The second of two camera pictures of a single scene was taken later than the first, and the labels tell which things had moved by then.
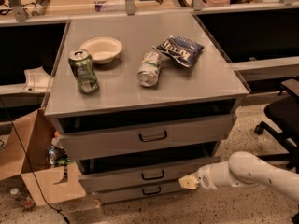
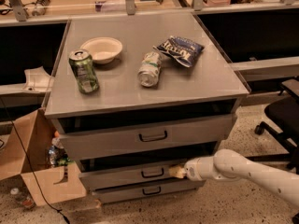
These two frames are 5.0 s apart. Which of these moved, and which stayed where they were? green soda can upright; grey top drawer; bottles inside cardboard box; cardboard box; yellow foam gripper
Moved: yellow foam gripper
Stayed: grey top drawer; bottles inside cardboard box; cardboard box; green soda can upright
